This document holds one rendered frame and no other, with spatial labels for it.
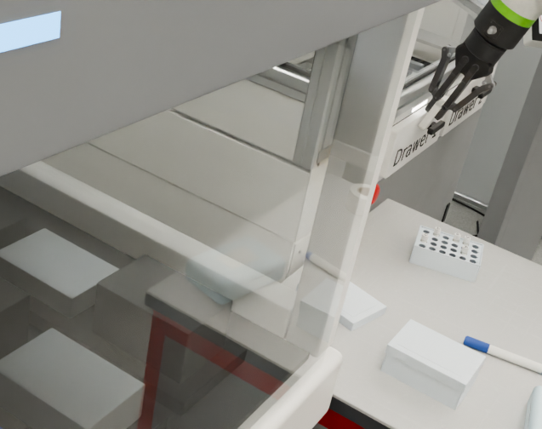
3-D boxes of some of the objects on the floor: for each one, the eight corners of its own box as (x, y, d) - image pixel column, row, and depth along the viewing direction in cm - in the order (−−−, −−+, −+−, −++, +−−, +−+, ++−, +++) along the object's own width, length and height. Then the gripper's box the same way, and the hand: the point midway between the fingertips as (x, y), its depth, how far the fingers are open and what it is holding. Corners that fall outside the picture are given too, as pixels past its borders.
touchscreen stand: (584, 350, 277) (721, 55, 226) (459, 346, 266) (573, 37, 216) (521, 263, 318) (624, -2, 268) (410, 257, 308) (496, -20, 257)
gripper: (459, 18, 159) (391, 111, 173) (512, 61, 157) (440, 152, 171) (472, 12, 165) (406, 102, 179) (524, 54, 163) (453, 142, 177)
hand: (431, 114), depth 173 cm, fingers closed
